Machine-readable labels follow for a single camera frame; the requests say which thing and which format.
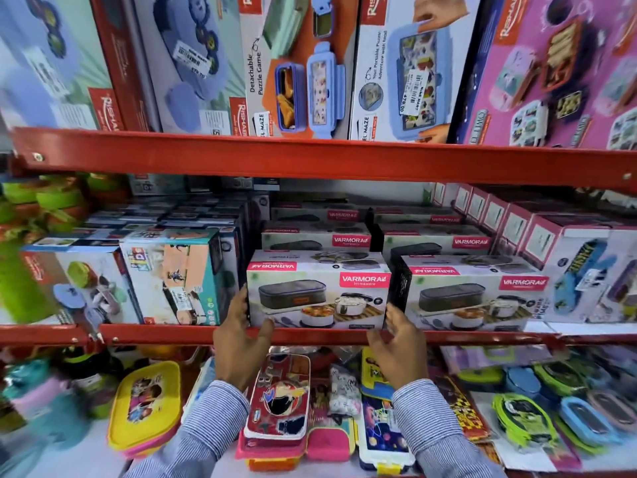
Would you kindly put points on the person's left hand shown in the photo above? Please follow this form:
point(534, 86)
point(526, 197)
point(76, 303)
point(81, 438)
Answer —
point(238, 348)

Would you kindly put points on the person's right hand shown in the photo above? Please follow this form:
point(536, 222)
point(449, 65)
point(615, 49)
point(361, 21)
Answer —
point(403, 358)

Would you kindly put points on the person's right thumb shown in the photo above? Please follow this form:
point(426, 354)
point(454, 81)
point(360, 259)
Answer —
point(378, 338)

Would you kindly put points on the person's left thumb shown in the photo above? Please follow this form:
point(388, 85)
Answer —
point(263, 332)

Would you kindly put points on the white lunch set box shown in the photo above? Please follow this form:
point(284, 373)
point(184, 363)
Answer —
point(318, 278)

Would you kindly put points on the person's left forearm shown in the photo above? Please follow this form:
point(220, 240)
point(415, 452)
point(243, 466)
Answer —
point(199, 433)

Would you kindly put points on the person's right forearm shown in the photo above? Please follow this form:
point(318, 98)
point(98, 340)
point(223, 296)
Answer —
point(438, 433)

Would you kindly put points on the yellow blue lunch box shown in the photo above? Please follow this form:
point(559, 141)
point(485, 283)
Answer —
point(374, 375)

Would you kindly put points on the white patterned pouch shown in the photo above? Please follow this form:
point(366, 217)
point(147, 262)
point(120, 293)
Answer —
point(344, 393)

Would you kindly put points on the red cartoon pencil box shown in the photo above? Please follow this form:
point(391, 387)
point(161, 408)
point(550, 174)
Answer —
point(278, 398)

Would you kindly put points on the space print lunch box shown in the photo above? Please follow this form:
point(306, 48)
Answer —
point(380, 433)

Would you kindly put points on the red metal shelf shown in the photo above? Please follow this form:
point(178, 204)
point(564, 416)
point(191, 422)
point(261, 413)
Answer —
point(164, 334)
point(318, 159)

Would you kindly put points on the stack of lunch set cartons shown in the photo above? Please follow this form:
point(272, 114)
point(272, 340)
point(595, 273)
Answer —
point(473, 293)

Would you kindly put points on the teal orange lunch box carton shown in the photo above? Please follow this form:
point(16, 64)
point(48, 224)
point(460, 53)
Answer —
point(169, 278)

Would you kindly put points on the red yellow checkered packet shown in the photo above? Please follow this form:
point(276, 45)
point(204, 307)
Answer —
point(463, 408)

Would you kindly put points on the pink plastic box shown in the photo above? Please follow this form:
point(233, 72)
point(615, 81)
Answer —
point(328, 443)

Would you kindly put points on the purple packet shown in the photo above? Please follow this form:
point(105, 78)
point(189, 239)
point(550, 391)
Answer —
point(492, 355)

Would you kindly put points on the orange plastic box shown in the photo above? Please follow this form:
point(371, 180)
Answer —
point(273, 463)

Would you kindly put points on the row of dark cartons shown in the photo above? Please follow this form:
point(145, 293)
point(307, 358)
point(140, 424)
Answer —
point(199, 216)

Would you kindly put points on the yellow cartoon lunch box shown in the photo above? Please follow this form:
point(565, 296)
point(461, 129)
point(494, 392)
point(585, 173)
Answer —
point(144, 398)

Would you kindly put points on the dark blue lunch box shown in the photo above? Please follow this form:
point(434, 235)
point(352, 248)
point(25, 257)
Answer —
point(522, 382)

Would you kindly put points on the green rimmed lunch box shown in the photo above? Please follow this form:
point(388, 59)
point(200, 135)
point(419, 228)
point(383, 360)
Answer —
point(520, 420)

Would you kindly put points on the carton with green cup picture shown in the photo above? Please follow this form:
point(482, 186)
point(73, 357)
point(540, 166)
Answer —
point(84, 283)

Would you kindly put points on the green oval lunch box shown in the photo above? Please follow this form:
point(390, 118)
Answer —
point(560, 378)

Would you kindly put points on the row of pink white cartons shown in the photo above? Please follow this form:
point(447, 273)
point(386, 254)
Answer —
point(582, 273)

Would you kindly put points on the blue oval lunch box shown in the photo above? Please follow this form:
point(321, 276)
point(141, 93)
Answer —
point(589, 420)

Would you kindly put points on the teal and pink bottles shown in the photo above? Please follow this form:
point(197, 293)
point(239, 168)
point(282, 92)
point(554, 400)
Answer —
point(45, 398)

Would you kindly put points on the pink oval lunch box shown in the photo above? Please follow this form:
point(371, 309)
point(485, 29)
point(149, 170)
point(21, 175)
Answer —
point(614, 408)

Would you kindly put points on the white carton with blue lunchbox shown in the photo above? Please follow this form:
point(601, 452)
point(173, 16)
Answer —
point(413, 79)

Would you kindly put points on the group of green plastic containers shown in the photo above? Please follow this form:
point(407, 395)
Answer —
point(30, 209)

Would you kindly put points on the orange white lunch box carton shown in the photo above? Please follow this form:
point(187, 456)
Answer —
point(298, 69)

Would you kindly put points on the pink purple lunch box carton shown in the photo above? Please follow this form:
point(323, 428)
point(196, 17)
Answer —
point(552, 79)

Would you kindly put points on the blue green lunch box carton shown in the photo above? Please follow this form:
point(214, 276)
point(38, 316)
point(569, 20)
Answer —
point(45, 59)

